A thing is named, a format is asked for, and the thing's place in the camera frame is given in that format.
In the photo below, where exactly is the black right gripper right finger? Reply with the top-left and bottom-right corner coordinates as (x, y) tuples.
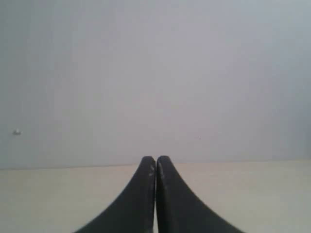
(155, 156), (241, 233)

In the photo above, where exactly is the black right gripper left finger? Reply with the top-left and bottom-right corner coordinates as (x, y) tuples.
(77, 156), (156, 233)

